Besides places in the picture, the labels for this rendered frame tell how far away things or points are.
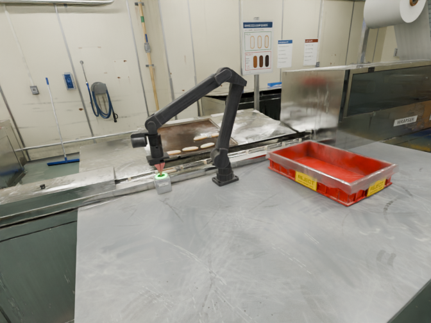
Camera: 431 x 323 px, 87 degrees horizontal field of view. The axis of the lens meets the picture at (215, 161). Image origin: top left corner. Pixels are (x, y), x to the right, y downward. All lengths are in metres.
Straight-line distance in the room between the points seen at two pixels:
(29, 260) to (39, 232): 0.15
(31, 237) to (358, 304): 1.24
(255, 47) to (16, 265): 2.24
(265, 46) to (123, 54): 3.08
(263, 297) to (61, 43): 4.74
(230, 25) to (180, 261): 5.12
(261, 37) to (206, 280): 2.10
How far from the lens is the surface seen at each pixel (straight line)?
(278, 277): 0.71
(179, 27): 4.79
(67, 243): 1.33
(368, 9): 2.22
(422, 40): 2.50
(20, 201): 1.24
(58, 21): 4.97
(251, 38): 2.34
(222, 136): 1.06
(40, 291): 1.51
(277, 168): 1.24
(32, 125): 5.12
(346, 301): 0.71
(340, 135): 1.57
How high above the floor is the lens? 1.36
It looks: 22 degrees down
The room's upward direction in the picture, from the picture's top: 5 degrees counter-clockwise
